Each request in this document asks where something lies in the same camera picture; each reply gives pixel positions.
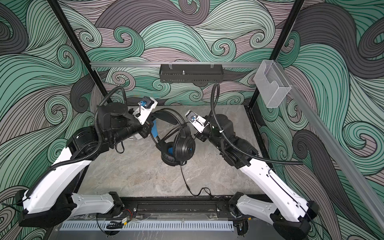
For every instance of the black frame post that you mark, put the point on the black frame post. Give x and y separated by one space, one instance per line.
287 27
92 79

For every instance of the black corrugated right conduit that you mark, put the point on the black corrugated right conduit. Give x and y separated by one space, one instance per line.
214 98

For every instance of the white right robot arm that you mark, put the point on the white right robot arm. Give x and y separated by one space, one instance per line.
287 211

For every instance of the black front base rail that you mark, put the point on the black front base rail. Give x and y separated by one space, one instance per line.
217 206

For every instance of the white slotted cable duct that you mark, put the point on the white slotted cable duct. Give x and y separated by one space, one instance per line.
151 225

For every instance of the white headphones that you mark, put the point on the white headphones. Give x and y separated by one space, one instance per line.
136 137

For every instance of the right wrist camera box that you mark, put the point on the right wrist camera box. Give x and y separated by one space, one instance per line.
198 122

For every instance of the black gaming headphones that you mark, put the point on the black gaming headphones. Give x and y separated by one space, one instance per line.
177 146

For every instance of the black right rear frame post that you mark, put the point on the black right rear frame post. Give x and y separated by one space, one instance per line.
287 27

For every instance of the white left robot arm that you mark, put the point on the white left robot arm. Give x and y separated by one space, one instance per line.
48 203

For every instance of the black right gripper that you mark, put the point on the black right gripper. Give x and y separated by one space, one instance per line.
203 135

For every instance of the black left rear frame post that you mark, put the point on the black left rear frame post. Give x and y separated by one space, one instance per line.
92 79

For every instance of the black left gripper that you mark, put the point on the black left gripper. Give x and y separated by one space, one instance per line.
147 126

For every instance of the black perforated wall tray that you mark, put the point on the black perforated wall tray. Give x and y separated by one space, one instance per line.
188 73

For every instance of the clear plastic wall bin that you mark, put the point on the clear plastic wall bin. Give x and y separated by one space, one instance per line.
272 82

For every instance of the aluminium right rail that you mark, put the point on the aluminium right rail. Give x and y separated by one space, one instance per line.
307 102

